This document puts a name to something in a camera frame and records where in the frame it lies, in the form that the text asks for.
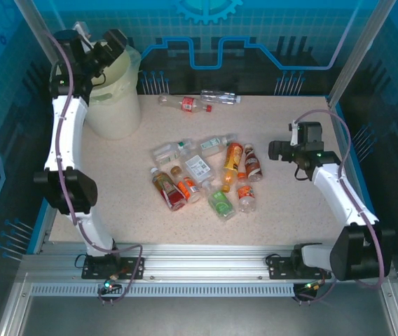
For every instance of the brown chocolate drink bottle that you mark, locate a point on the brown chocolate drink bottle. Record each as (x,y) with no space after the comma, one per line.
(253,164)

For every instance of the orange juice bottle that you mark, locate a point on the orange juice bottle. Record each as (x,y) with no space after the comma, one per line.
(233,157)

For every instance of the small bottle orange cap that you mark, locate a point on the small bottle orange cap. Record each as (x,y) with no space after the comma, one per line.
(246,194)

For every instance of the clear bottle green cap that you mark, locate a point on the clear bottle green cap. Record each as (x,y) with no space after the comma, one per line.
(165,154)

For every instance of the red tea bottle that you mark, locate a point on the red tea bottle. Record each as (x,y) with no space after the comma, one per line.
(171,194)

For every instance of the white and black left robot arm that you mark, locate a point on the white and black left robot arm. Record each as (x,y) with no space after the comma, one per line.
(66,140)

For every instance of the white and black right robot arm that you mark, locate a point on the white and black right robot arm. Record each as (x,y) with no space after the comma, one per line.
(342,199)

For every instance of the clear plastic bin liner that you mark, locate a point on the clear plastic bin liner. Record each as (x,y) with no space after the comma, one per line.
(134,61)

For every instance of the cream plastic bin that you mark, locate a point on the cream plastic bin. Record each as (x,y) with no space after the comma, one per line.
(115,112)

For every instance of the clear bottle green white label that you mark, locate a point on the clear bottle green white label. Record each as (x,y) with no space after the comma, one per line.
(213,144)

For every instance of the clear bottle white barcode label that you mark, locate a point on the clear bottle white barcode label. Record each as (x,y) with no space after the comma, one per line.
(197,167)

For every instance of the clear crumpled water bottle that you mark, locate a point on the clear crumpled water bottle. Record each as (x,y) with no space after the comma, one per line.
(220,97)

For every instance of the small bottle brown cap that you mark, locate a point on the small bottle brown cap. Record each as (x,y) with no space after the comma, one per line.
(189,185)

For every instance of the clear bottle red label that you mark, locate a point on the clear bottle red label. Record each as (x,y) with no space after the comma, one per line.
(187,104)

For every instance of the small connector with green light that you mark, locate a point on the small connector with green light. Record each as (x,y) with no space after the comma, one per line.
(311,286)
(109,283)

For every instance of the grey metal panel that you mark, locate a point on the grey metal panel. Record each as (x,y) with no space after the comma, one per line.
(202,318)

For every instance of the aluminium frame post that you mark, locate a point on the aluminium frame post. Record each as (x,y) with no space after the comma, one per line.
(38,21)
(360,45)

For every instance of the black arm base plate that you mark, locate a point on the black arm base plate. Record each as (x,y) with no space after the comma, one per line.
(277,267)
(129,267)

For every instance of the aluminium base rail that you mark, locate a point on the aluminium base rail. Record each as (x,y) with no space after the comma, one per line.
(202,259)

